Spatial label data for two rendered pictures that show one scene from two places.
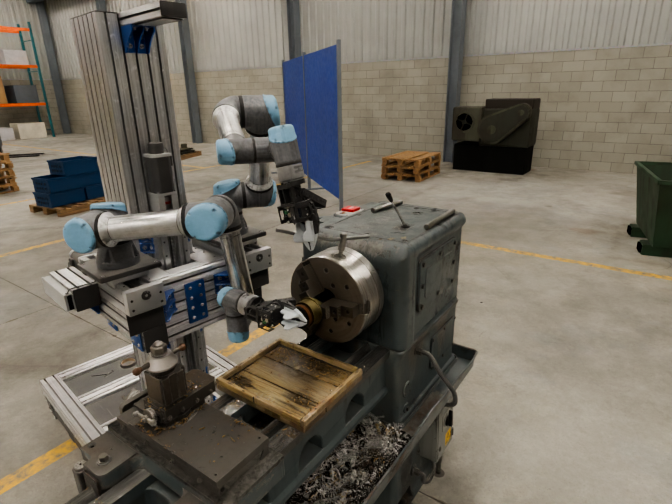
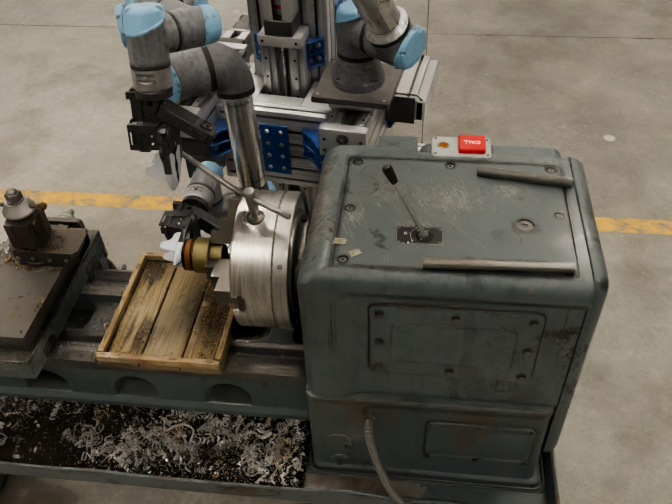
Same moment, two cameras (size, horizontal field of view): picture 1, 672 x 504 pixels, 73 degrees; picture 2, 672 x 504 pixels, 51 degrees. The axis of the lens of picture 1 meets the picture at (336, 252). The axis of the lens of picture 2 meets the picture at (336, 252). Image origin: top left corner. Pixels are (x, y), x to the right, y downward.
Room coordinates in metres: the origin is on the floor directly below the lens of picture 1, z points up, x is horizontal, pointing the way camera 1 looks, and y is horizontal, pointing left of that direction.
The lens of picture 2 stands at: (1.04, -1.11, 2.20)
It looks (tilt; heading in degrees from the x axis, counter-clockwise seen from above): 43 degrees down; 63
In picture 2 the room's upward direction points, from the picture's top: 3 degrees counter-clockwise
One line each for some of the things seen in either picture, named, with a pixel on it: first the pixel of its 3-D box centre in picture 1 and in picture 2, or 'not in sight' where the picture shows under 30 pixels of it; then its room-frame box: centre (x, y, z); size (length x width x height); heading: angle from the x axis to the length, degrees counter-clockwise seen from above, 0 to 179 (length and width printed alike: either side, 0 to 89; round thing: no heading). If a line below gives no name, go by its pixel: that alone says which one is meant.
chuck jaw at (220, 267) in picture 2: (343, 308); (227, 283); (1.32, -0.02, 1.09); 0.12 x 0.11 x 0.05; 54
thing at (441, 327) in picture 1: (383, 390); (428, 423); (1.77, -0.21, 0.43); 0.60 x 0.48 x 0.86; 144
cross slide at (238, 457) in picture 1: (185, 430); (31, 277); (0.94, 0.39, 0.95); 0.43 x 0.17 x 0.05; 54
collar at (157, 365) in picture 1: (160, 358); (17, 205); (0.97, 0.44, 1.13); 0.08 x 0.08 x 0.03
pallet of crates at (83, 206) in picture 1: (76, 182); not in sight; (7.43, 4.23, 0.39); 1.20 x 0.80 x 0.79; 152
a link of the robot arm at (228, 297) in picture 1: (234, 300); (205, 183); (1.42, 0.35, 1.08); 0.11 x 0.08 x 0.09; 53
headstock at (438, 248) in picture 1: (386, 264); (444, 269); (1.78, -0.21, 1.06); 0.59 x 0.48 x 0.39; 144
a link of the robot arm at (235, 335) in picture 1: (239, 323); (217, 210); (1.43, 0.35, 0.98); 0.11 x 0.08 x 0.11; 175
